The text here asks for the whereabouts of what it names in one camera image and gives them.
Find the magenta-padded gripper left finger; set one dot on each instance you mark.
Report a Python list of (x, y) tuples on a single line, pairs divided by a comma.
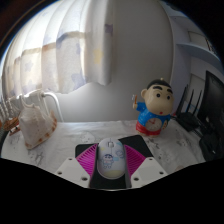
[(86, 160)]

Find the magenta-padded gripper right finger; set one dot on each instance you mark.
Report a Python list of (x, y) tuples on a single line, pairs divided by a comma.
[(138, 163)]

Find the white cartoon-print computer mouse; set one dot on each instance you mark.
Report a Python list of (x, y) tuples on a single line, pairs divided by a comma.
[(111, 159)]

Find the black mouse pad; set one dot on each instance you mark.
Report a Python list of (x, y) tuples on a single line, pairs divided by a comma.
[(136, 141)]

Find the white printed tablecloth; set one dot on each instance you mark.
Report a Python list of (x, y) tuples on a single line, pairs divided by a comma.
[(66, 136)]

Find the large white conch shell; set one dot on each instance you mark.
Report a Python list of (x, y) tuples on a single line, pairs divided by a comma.
[(36, 128)]

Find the cartoon boy figure clock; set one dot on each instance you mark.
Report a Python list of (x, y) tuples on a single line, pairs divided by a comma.
[(156, 106)]

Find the black small box device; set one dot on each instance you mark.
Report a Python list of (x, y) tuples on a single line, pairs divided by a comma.
[(210, 146)]

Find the black monitor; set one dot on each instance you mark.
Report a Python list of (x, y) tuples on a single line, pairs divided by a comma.
[(213, 100)]

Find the white sheer printed curtain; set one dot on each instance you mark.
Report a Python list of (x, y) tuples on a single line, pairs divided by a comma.
[(56, 46)]

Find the white wall shelf unit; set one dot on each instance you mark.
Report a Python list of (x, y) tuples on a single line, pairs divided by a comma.
[(200, 43)]

